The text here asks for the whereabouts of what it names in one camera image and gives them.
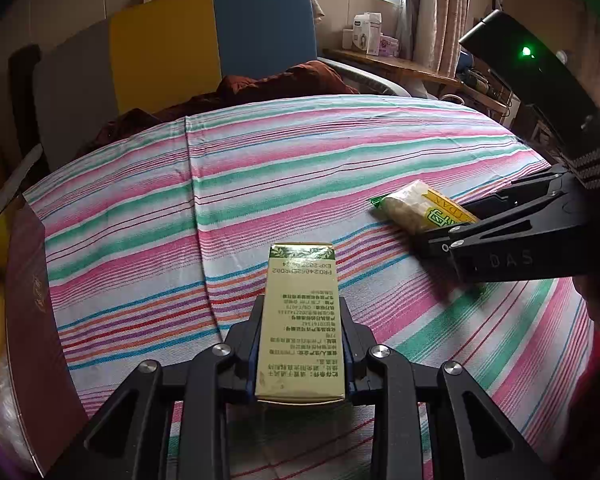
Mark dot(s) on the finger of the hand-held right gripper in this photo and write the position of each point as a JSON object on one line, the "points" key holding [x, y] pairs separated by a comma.
{"points": [[505, 250], [525, 192]]}

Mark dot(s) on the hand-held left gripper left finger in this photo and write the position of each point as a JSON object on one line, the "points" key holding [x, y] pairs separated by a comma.
{"points": [[242, 355]]}

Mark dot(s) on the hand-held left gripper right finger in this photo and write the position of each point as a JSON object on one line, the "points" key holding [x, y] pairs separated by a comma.
{"points": [[360, 360]]}

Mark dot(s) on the green beige carton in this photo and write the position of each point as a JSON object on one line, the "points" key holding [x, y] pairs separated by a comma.
{"points": [[300, 330]]}

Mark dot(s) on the rice cracker packet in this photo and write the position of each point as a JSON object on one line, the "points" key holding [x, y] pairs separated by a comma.
{"points": [[410, 205]]}

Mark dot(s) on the maroon cardboard box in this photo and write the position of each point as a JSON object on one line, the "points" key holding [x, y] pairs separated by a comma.
{"points": [[30, 310]]}

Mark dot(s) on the clear plastic bag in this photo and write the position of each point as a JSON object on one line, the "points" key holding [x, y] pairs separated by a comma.
{"points": [[10, 410]]}

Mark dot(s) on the purple plastic item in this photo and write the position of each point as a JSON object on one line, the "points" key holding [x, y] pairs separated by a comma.
{"points": [[2, 459]]}

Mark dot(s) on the cluttered wooden shelf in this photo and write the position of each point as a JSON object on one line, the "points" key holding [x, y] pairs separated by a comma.
{"points": [[482, 85]]}

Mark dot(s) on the wooden desk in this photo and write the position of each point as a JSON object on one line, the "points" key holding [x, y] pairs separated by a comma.
{"points": [[395, 65]]}

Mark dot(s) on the purple tissue carton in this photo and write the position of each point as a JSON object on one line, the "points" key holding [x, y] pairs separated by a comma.
{"points": [[389, 46]]}

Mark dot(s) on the white appliance carton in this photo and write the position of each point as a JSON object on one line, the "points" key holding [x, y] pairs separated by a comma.
{"points": [[365, 32]]}

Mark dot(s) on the dark red blanket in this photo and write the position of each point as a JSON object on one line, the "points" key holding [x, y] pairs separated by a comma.
{"points": [[260, 85]]}

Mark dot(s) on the grey yellow blue chair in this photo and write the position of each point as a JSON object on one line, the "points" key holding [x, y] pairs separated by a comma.
{"points": [[160, 50]]}

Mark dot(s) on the grey bed rail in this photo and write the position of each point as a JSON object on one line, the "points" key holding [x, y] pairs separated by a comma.
{"points": [[375, 80]]}

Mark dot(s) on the black bed post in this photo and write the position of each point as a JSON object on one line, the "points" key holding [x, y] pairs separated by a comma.
{"points": [[25, 100]]}

